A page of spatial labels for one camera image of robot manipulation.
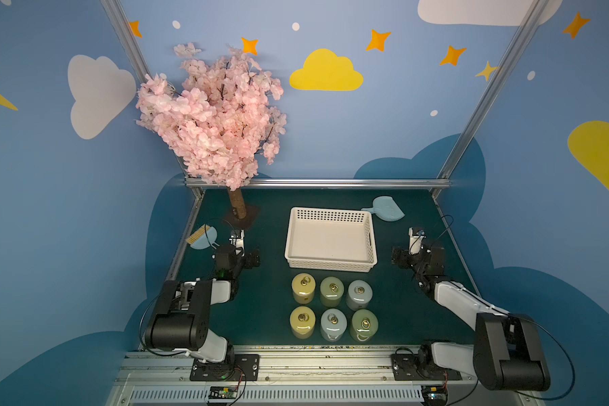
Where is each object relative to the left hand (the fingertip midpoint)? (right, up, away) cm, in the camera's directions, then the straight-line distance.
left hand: (245, 243), depth 95 cm
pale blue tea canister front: (+32, -22, -20) cm, 44 cm away
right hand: (+62, 0, -3) cm, 62 cm away
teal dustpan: (+60, +14, +20) cm, 65 cm away
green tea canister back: (+32, -14, -13) cm, 37 cm away
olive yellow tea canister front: (+22, -22, -20) cm, 37 cm away
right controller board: (+61, -42, -22) cm, 78 cm away
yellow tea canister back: (+22, -13, -13) cm, 29 cm away
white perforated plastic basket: (+34, +1, +10) cm, 35 cm away
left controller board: (-1, -41, -23) cm, 47 cm away
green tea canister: (+41, -22, -21) cm, 51 cm away
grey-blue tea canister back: (+41, -15, -13) cm, 46 cm away
